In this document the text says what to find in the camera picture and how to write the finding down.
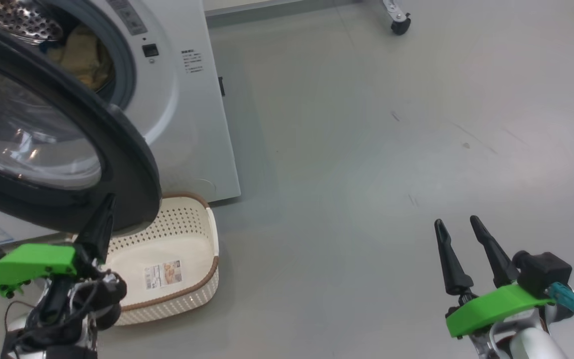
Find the basket product label sticker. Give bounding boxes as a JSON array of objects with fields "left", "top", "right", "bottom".
[{"left": 144, "top": 260, "right": 183, "bottom": 290}]

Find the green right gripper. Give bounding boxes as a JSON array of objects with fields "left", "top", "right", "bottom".
[{"left": 434, "top": 215, "right": 557, "bottom": 340}]

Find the white front-load washing machine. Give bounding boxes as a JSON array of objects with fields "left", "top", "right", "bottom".
[{"left": 0, "top": 0, "right": 242, "bottom": 247}]

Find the cream perforated laundry basket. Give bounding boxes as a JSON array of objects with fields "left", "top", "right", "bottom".
[{"left": 70, "top": 193, "right": 219, "bottom": 326}]

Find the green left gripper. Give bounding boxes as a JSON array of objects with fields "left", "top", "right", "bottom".
[{"left": 0, "top": 193, "right": 117, "bottom": 298}]

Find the black caster wheel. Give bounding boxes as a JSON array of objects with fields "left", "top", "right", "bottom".
[{"left": 383, "top": 0, "right": 412, "bottom": 35}]

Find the cream clothing with blue cuffs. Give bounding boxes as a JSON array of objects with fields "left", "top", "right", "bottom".
[{"left": 48, "top": 25, "right": 116, "bottom": 93}]

